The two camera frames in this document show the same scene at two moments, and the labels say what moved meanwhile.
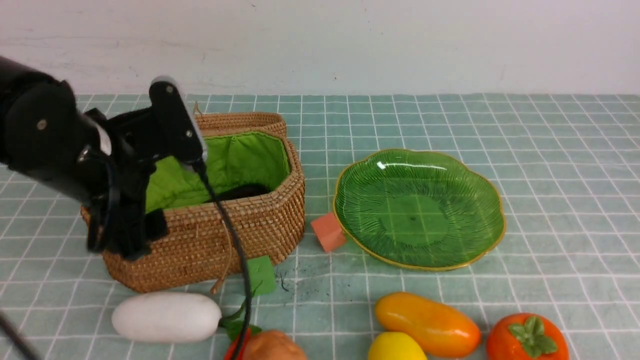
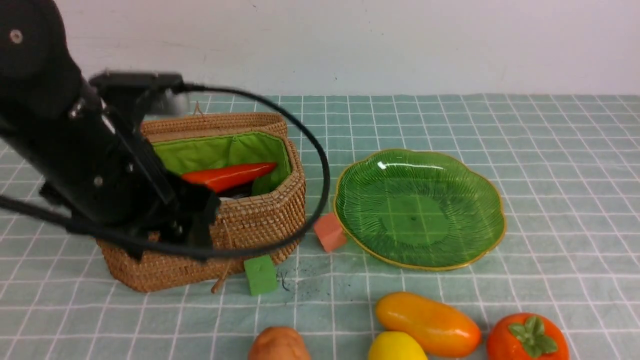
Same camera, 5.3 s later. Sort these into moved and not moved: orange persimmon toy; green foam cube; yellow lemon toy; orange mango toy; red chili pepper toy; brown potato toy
Moved: red chili pepper toy; brown potato toy
Not moved: yellow lemon toy; orange persimmon toy; green foam cube; orange mango toy
